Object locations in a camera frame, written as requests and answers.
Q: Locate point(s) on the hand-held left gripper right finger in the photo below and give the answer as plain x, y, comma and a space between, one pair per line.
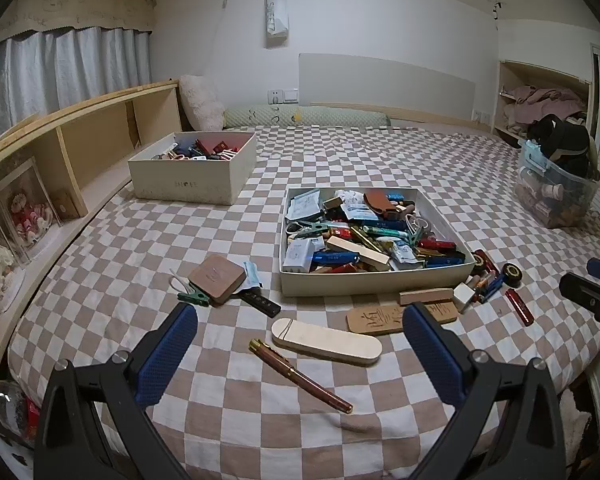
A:
435, 355

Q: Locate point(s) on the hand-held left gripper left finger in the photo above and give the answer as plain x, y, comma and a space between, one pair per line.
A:
167, 355

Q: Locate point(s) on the small wooden block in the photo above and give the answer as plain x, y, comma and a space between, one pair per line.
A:
425, 296

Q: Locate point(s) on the carved wooden plaque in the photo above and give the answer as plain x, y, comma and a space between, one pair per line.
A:
375, 322

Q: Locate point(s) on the red glitter lighter case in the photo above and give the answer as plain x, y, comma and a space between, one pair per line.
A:
520, 309

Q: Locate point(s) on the square wooden coaster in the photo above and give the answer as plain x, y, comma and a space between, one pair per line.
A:
216, 279

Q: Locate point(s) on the shallow white box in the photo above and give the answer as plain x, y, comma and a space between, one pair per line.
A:
360, 282

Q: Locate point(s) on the light wooden pen case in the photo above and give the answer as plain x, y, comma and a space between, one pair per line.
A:
330, 342

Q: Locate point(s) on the brown pen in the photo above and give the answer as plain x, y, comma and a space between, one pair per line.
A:
300, 377

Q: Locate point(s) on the white charger cube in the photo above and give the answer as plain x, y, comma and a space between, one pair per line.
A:
462, 297

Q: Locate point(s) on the black round tape roll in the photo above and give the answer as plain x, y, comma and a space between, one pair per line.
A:
511, 275

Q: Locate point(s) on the clear plastic bin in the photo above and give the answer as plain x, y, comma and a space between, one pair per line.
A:
550, 195

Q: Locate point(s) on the white fluffy cloth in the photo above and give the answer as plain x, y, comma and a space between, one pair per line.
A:
577, 425

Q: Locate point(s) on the black stick lighter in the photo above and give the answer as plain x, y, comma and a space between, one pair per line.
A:
260, 302

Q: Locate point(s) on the teal mask packet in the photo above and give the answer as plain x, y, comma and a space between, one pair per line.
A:
252, 275

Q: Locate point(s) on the long light wooden block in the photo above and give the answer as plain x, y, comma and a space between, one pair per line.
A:
357, 251

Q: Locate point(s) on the black bag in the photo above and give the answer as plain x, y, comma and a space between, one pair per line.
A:
565, 145

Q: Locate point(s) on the teal tube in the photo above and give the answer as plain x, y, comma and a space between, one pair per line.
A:
387, 231

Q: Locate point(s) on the blue metallic tube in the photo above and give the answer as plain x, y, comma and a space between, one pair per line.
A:
335, 259

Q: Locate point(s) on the blue and white tissue packet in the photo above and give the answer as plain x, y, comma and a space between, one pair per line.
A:
364, 214

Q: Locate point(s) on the brown leather pouch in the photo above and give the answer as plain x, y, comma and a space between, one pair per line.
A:
380, 202

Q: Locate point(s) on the white paper packet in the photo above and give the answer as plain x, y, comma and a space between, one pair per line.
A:
297, 255

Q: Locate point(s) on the clear plastic bottle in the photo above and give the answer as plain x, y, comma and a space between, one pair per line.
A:
7, 410

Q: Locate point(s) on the white shoe box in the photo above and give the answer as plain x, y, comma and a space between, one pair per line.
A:
180, 182

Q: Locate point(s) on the pile of pink clothes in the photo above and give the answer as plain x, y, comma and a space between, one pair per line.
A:
545, 102

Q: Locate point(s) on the clear packet with printed label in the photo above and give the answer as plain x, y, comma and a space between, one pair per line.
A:
302, 205

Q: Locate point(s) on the red doll display box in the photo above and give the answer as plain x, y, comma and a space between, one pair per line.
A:
27, 210

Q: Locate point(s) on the pile of small trinkets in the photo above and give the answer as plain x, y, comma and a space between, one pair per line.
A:
200, 149

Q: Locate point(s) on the open wooden cabinet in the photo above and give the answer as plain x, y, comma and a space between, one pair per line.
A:
510, 80

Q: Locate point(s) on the checkered bedsheet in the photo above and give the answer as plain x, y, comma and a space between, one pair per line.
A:
330, 160

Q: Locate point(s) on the wooden bedside shelf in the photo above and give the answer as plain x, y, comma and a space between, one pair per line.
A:
95, 140

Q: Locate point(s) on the white fluffy pillow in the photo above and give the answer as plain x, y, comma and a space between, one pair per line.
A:
202, 102

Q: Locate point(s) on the green long bolster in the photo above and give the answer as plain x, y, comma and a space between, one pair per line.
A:
305, 116

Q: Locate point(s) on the white headboard panel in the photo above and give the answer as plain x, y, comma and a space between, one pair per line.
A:
380, 85

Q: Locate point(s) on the grey curtain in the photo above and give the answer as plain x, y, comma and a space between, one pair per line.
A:
55, 75

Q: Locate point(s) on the hanging white plastic bag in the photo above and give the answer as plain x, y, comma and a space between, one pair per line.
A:
276, 10

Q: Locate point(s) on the beige curtain valance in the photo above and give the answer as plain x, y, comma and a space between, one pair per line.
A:
65, 5

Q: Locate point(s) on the small wall socket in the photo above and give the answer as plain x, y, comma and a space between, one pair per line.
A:
481, 116

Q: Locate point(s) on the white wall socket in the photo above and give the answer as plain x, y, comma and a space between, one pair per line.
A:
282, 96

